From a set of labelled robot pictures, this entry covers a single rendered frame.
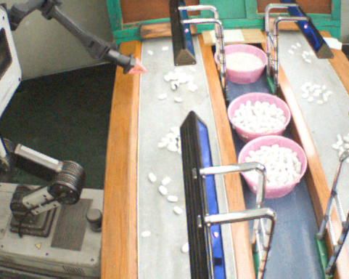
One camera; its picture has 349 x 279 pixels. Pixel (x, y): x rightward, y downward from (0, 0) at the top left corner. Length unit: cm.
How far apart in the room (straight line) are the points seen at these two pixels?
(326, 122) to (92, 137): 171
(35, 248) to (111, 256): 57
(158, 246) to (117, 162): 41
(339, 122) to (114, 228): 103
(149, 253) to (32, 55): 250
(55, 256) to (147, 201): 51
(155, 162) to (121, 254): 45
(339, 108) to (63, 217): 132
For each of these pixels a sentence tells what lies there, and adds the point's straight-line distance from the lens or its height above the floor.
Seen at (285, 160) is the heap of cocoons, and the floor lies 73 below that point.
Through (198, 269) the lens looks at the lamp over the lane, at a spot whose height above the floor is 109.
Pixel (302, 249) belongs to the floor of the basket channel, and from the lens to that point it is 147.
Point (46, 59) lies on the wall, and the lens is 359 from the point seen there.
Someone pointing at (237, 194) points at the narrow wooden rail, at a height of 76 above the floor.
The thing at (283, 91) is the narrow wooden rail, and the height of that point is 76.
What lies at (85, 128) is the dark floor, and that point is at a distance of 310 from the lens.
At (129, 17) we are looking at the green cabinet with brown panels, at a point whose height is 91.
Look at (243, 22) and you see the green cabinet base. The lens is 242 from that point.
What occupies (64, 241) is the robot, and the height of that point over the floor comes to 48.
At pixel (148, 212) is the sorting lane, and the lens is 151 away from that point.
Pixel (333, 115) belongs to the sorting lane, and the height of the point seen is 74.
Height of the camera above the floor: 189
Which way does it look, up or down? 41 degrees down
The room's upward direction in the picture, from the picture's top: 8 degrees counter-clockwise
